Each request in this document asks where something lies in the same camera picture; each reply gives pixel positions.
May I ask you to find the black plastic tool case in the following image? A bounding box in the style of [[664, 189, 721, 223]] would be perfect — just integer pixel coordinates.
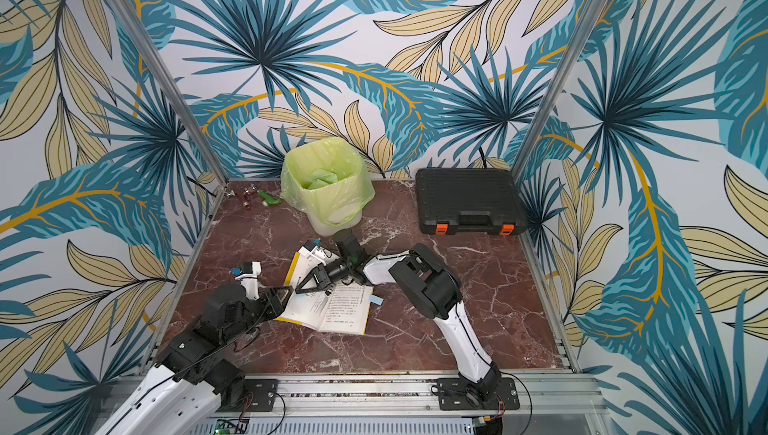
[[415, 168, 528, 236]]

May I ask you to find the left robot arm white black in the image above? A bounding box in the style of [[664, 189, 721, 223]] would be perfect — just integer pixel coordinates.
[[97, 282, 293, 434]]

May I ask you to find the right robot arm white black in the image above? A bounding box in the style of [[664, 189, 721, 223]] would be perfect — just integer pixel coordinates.
[[286, 229, 501, 409]]

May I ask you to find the yellow children's book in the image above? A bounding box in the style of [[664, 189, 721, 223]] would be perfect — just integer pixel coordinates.
[[277, 252, 373, 335]]

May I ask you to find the green toy on table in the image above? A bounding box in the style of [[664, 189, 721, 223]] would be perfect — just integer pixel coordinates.
[[257, 190, 282, 207]]

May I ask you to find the green circuit board with wires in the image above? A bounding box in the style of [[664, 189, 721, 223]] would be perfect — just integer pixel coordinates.
[[213, 418, 249, 435]]

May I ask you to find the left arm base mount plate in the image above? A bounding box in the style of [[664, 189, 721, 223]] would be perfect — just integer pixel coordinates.
[[218, 378, 279, 414]]

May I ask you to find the white bin green bag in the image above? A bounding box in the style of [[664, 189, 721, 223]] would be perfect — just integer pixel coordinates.
[[280, 137, 375, 237]]

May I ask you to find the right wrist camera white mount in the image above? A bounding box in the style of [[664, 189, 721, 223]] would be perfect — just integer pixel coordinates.
[[298, 240, 338, 265]]

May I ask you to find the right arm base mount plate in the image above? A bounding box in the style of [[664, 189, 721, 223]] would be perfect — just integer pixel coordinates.
[[430, 378, 520, 411]]

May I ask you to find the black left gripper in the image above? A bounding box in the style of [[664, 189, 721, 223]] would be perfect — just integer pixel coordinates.
[[223, 285, 295, 346]]

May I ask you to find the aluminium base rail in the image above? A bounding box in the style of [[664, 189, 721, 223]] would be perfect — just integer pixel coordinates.
[[101, 371, 613, 435]]

